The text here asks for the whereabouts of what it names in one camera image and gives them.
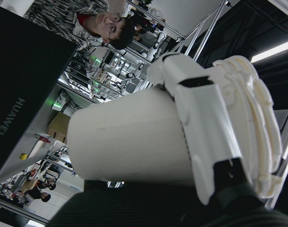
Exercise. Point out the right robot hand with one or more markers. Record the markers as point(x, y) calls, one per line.
point(200, 113)

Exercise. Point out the white paper cup rim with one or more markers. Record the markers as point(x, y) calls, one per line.
point(124, 142)

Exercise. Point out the ceiling light bar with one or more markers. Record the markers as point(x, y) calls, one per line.
point(273, 54)

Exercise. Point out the white board panel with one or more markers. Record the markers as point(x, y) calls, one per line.
point(181, 14)

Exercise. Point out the person in patterned jacket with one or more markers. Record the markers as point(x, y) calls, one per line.
point(106, 23)

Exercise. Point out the cardboard box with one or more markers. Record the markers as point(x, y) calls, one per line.
point(58, 125)

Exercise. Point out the yellow push button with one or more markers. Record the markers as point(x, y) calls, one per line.
point(23, 156)

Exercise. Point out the person in black clothes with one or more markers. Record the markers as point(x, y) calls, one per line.
point(37, 195)

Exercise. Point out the black Huawei monitor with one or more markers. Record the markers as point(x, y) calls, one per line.
point(20, 71)

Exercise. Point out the aluminium frame poles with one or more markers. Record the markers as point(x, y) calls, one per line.
point(189, 46)

